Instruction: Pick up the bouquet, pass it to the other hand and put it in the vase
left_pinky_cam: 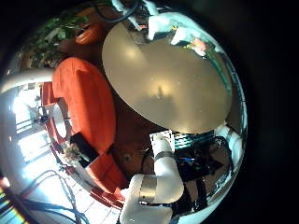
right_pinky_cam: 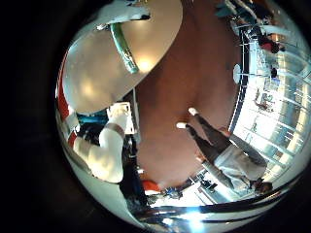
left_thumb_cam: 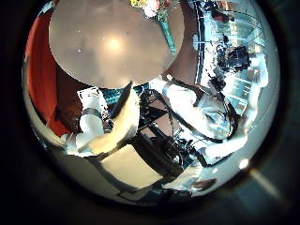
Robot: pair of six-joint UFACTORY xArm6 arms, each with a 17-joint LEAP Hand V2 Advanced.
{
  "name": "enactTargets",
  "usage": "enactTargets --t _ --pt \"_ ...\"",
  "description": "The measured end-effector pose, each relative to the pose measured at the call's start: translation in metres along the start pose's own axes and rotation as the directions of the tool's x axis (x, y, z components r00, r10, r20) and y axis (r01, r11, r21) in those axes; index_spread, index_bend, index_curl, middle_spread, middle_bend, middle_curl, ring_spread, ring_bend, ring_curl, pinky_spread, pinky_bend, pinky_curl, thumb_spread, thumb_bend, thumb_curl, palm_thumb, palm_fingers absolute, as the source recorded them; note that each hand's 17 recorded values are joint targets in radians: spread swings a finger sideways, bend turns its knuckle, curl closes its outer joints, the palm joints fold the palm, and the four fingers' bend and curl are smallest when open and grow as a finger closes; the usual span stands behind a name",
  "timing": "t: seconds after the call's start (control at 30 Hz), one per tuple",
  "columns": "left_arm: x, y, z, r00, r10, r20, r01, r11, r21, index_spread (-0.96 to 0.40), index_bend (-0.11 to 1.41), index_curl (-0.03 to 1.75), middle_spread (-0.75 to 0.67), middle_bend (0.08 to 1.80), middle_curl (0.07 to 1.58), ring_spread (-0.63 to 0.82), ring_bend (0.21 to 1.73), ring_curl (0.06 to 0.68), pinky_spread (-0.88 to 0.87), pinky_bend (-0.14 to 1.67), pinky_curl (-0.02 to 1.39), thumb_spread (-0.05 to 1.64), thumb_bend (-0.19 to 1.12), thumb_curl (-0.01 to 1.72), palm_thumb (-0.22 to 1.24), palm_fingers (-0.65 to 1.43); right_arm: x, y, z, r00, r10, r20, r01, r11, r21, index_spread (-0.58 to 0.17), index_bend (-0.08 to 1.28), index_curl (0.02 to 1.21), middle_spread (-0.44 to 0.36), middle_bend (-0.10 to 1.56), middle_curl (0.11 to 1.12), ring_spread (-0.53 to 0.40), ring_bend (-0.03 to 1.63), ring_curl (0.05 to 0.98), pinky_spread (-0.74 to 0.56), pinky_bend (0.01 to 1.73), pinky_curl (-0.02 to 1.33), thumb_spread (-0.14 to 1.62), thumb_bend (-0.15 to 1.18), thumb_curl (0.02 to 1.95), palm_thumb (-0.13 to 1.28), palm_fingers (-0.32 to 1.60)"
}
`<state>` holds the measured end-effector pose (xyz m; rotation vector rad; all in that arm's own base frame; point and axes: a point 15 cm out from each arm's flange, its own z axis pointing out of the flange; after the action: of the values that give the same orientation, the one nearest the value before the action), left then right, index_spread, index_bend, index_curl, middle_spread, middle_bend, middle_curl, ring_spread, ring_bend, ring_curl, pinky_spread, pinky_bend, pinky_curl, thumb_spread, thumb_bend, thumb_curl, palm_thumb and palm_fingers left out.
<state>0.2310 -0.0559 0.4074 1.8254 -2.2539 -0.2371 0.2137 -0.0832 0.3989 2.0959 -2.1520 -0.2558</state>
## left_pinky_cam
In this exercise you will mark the bouquet with teal wrapping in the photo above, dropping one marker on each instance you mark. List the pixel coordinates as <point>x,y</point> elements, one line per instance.
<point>199,46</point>

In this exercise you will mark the orange round chair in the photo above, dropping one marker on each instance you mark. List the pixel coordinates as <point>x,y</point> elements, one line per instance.
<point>89,33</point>

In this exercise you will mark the orange sofa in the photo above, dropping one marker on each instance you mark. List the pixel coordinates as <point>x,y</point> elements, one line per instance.
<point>87,102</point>

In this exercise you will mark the green leafy plant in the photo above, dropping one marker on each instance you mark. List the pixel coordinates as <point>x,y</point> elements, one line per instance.
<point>53,34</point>

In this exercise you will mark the black box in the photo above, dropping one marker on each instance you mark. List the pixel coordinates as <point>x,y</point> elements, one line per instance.
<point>83,148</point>

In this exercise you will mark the teal metal table frame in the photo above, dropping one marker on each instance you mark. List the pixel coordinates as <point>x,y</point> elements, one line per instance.
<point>193,139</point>

